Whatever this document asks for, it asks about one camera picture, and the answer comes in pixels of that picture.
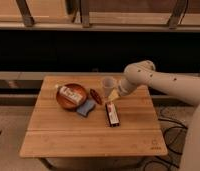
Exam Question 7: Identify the dark red pepper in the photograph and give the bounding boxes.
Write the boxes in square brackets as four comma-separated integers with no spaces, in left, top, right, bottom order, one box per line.
[90,89,102,105]

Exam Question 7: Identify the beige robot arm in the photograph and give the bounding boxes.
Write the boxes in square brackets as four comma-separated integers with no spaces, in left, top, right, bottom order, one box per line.
[110,60,200,171]

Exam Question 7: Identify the white ceramic cup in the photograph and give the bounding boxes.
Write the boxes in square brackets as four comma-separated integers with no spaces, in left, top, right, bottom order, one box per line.
[101,76,116,97]

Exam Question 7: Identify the black red candy bar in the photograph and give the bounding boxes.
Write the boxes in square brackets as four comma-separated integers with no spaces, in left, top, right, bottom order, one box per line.
[105,102,120,127]

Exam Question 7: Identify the blue sponge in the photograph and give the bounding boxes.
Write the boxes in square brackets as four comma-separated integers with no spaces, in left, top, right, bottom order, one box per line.
[76,99,95,117]

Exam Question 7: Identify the wooden table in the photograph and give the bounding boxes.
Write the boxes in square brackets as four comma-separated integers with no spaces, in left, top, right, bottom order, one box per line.
[20,75,167,158]

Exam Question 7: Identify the brown wooden bowl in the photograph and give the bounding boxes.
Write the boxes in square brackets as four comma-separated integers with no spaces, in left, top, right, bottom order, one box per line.
[56,83,87,110]

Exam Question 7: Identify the black floor cables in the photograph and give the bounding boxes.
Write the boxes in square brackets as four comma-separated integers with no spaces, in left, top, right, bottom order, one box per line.
[141,105,191,171]

